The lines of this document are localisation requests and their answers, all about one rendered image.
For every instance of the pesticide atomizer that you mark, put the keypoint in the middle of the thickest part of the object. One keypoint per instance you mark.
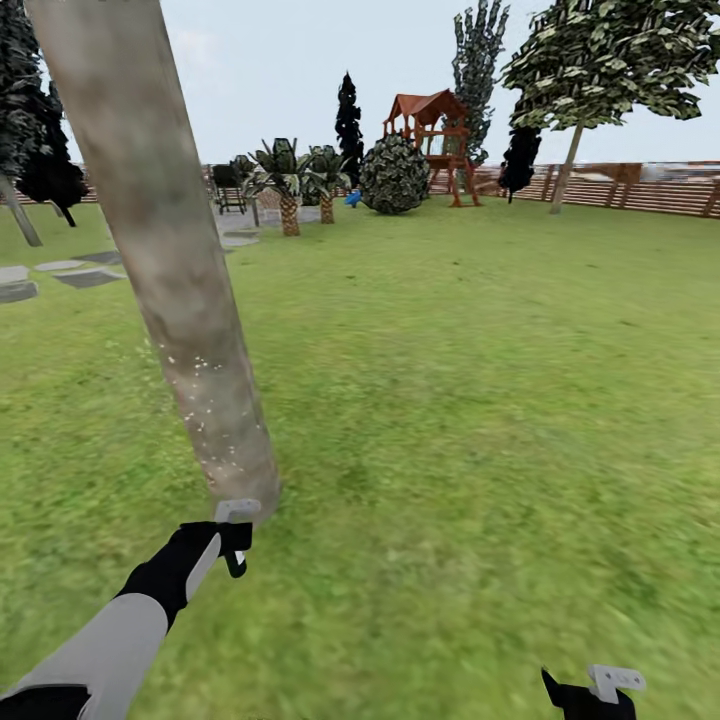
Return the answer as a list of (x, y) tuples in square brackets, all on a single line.
[(236, 563)]

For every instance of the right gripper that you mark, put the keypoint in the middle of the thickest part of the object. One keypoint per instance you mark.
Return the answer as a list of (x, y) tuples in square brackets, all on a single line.
[(579, 704)]

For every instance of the charcoal grill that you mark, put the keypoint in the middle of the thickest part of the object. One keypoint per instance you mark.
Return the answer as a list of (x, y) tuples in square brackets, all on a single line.
[(226, 176)]

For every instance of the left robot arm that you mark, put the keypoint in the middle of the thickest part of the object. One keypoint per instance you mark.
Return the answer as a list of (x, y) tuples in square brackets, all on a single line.
[(98, 672)]

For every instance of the garden chair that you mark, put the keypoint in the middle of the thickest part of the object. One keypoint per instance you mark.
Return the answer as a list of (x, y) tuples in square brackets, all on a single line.
[(269, 199)]

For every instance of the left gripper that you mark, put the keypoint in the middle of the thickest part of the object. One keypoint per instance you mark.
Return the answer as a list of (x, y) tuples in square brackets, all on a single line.
[(239, 535)]

